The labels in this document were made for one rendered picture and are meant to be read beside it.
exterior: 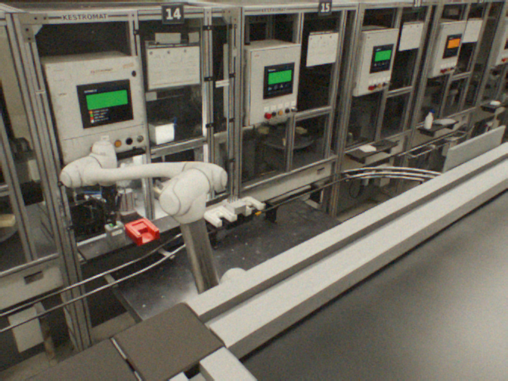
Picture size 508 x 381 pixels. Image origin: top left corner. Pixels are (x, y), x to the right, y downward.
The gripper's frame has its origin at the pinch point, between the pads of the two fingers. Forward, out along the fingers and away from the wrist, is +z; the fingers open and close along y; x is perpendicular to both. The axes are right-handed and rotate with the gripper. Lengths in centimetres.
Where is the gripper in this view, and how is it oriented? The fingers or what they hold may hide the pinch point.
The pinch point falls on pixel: (113, 218)
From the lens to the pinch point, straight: 227.3
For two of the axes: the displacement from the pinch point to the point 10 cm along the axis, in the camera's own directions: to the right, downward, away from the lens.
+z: -0.3, 8.9, 4.6
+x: 6.4, 3.7, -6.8
